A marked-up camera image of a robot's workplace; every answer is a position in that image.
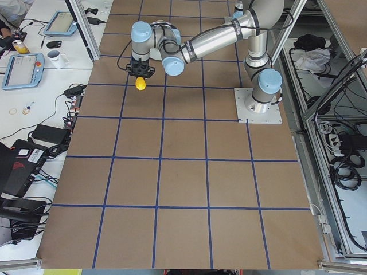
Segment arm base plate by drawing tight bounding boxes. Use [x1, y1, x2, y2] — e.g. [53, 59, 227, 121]
[234, 88, 282, 124]
[224, 17, 237, 24]

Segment yellow corn cob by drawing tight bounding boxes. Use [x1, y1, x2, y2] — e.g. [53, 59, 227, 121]
[135, 77, 146, 91]

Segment black laptop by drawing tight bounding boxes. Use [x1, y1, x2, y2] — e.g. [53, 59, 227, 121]
[1, 139, 49, 198]

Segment white power strip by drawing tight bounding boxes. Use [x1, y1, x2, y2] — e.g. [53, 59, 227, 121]
[328, 133, 344, 157]

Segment white mug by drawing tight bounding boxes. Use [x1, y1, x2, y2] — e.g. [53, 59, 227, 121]
[47, 50, 69, 69]

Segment far blue teach pendant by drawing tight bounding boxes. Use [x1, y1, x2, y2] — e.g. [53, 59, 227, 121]
[43, 11, 77, 36]

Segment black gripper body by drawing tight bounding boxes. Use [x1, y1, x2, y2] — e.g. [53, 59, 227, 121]
[126, 58, 155, 78]

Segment aluminium frame post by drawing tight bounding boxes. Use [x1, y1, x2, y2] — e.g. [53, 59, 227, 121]
[65, 0, 101, 62]

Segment yellow drink can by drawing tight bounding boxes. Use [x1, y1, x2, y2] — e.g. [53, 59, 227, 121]
[12, 40, 30, 54]

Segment blue teach pendant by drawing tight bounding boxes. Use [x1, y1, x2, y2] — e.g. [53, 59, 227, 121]
[43, 11, 77, 36]
[2, 53, 45, 91]

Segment person hand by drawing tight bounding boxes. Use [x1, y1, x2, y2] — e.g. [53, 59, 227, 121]
[1, 27, 12, 38]

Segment coiled black cables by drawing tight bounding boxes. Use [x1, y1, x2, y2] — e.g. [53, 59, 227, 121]
[329, 154, 362, 191]

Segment red black power strip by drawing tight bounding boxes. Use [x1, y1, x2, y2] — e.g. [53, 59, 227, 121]
[63, 95, 83, 130]

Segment black cloth bundle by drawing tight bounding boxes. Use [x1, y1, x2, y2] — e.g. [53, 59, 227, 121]
[294, 34, 326, 51]

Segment large black power brick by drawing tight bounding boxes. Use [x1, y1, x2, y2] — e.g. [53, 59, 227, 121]
[31, 124, 70, 144]

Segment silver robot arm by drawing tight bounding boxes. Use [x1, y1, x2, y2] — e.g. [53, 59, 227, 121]
[123, 1, 284, 113]
[232, 0, 248, 18]

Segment black power adapter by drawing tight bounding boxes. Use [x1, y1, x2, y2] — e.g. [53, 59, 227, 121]
[64, 84, 87, 98]

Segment near blue teach pendant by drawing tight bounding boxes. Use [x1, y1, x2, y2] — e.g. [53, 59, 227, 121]
[2, 53, 45, 91]

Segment white crumpled cloth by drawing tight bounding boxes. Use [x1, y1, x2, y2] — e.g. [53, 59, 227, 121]
[295, 49, 331, 74]

